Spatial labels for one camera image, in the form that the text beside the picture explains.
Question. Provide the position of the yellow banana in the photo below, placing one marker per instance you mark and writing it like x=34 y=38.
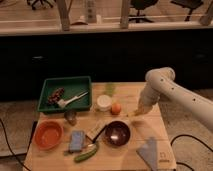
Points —
x=134 y=113

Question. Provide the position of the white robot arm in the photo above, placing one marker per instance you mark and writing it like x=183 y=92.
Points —
x=161 y=81

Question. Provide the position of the dark purple bowl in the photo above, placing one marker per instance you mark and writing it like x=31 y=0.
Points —
x=117 y=133

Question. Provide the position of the orange bowl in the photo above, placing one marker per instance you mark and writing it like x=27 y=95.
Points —
x=48 y=135

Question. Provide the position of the light green object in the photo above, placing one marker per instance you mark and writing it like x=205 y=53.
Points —
x=110 y=89

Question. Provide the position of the white round container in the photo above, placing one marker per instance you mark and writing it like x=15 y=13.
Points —
x=104 y=102

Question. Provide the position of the orange fruit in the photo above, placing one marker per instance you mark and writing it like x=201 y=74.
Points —
x=115 y=108

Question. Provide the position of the green plastic tray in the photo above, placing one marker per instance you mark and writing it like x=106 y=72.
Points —
x=72 y=86

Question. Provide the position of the wooden block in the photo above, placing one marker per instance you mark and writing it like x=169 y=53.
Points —
x=95 y=130

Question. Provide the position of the small metal cup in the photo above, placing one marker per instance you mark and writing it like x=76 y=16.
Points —
x=70 y=116

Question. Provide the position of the white dish brush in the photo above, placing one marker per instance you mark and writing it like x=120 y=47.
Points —
x=63 y=103

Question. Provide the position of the brown grape bunch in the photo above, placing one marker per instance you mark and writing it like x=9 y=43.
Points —
x=55 y=96

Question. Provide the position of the blue sponge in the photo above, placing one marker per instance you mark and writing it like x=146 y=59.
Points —
x=77 y=141

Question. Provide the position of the green cucumber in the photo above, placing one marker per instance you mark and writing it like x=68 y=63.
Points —
x=87 y=155

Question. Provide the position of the grey folded cloth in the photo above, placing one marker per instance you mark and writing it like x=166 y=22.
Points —
x=148 y=152

